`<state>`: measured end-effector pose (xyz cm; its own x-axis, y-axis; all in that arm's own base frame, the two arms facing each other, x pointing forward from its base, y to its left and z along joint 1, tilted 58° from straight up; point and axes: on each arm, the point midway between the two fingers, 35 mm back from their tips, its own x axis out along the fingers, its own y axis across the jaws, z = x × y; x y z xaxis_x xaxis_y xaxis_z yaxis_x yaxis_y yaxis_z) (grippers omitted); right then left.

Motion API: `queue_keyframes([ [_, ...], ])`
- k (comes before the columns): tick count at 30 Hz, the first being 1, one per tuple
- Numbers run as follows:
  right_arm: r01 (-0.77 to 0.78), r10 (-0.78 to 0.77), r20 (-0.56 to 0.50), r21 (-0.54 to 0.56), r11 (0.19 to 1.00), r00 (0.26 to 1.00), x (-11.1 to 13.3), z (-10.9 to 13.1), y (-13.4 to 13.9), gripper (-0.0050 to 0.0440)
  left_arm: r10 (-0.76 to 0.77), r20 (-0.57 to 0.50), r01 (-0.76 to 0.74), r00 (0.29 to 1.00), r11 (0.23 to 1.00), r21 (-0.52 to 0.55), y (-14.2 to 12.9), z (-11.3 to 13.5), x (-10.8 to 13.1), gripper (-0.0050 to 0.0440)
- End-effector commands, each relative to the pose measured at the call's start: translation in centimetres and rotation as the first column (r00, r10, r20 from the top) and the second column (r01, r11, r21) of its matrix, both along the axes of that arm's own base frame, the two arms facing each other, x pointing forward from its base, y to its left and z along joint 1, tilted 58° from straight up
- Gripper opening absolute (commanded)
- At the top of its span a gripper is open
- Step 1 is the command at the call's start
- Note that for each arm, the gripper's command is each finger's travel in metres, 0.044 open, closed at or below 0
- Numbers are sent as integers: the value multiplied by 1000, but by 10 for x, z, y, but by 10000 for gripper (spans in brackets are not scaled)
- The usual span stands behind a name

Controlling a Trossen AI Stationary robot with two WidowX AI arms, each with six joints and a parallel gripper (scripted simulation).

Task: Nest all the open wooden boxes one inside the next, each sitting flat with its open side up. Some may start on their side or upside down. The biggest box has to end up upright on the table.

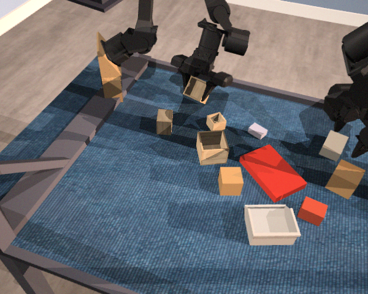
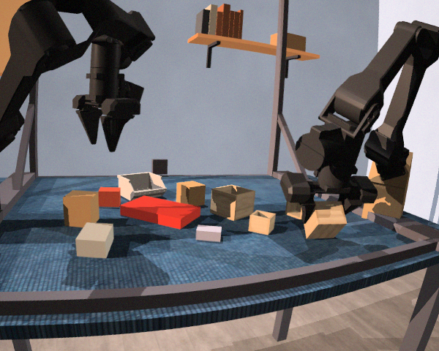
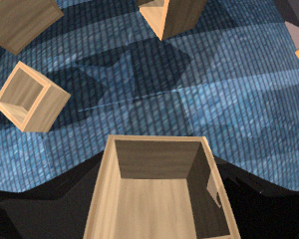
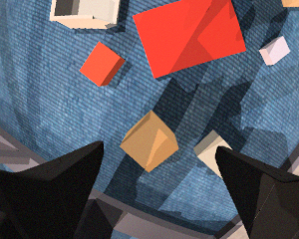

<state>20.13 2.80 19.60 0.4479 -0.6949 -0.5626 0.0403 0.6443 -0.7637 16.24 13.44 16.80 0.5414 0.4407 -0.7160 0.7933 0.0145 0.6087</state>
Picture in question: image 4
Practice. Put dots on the red flat rectangular block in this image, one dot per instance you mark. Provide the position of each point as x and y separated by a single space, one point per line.
187 33

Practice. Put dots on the pale pink rectangular block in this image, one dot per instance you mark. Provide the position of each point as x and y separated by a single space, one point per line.
274 51

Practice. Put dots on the orange-red block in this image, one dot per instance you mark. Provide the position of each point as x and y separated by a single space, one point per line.
102 65

